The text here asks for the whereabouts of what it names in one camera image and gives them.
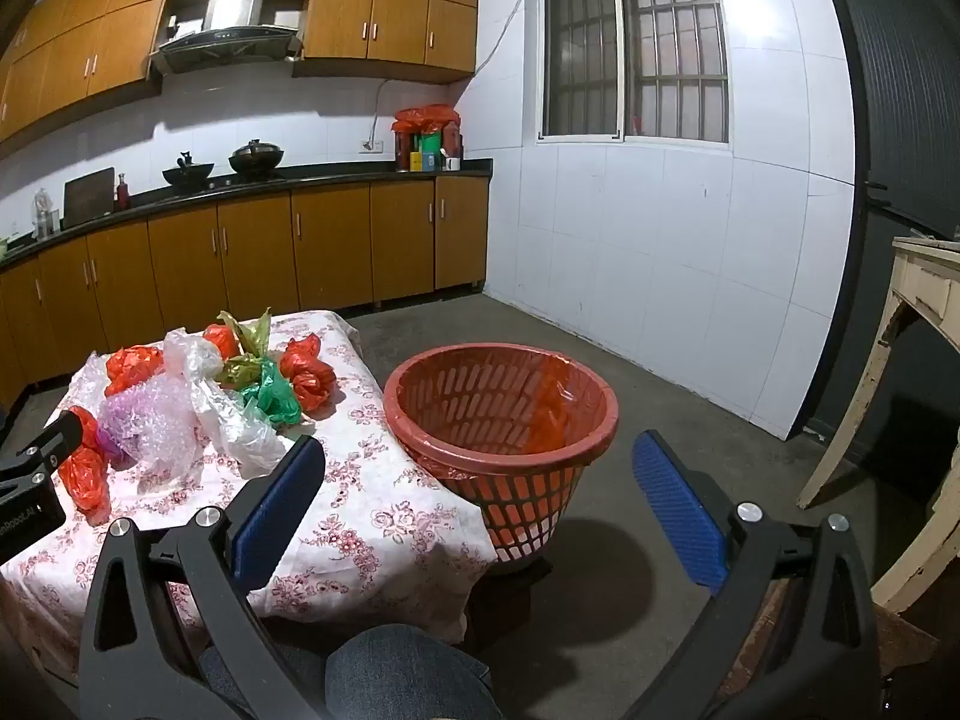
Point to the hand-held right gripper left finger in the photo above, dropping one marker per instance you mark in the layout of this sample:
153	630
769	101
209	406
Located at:
277	510

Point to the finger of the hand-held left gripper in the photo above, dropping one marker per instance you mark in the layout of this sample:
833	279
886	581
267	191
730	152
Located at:
56	439

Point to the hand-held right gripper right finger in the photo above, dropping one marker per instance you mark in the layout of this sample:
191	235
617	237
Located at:
675	510

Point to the red plastic bag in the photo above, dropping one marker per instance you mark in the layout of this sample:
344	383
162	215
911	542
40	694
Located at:
84	476
133	367
221	341
309	379

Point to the purple plastic bag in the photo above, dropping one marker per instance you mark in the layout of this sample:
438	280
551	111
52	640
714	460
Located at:
120	420

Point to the clear plastic bag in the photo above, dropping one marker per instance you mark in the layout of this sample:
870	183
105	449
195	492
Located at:
225	420

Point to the clear bubble wrap sheet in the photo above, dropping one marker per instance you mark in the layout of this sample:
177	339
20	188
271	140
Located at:
161	431

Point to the red plastic laundry basket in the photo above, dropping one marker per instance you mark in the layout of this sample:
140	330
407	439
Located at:
525	510

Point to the olive green plastic bag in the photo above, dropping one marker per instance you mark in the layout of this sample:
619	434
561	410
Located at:
244	351

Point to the floral tablecloth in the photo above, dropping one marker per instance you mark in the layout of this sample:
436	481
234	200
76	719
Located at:
375	525

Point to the person's jeans leg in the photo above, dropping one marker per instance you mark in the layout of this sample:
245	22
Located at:
405	671

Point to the clear plastic bottle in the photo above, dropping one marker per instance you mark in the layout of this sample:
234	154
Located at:
43	216

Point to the dark cutting board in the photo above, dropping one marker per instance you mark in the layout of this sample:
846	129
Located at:
88	199

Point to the small red bottle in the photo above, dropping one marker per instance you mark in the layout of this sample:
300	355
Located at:
121	195

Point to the orange lower kitchen cabinets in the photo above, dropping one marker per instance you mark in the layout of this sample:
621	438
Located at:
330	240

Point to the orange kitchen cabinets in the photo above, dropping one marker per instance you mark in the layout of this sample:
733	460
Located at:
330	240
390	15

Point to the black open wok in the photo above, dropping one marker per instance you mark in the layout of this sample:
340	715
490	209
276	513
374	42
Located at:
187	174

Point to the cream wooden side table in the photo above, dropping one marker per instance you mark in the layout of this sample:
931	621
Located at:
922	285

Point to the black kitchen countertop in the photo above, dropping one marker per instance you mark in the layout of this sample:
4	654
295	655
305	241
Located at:
337	174

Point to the black lidded wok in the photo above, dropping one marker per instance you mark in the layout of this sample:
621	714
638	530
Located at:
256	157

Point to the red sauce bottles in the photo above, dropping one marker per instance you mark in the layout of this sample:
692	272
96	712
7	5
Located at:
405	151

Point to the green box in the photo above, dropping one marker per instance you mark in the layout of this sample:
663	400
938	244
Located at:
429	144

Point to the dark sauce bottle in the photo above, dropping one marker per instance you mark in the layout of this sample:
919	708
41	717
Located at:
453	141

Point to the steel range hood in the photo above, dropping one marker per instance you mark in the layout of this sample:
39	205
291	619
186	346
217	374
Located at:
225	34

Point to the dark door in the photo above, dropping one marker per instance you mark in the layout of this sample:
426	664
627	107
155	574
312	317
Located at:
900	127

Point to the barred window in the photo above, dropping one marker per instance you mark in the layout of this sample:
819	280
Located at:
592	52

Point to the orange upper kitchen cabinets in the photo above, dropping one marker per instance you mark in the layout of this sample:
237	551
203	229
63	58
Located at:
390	15

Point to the white wall socket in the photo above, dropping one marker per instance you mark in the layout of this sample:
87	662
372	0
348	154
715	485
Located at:
367	145

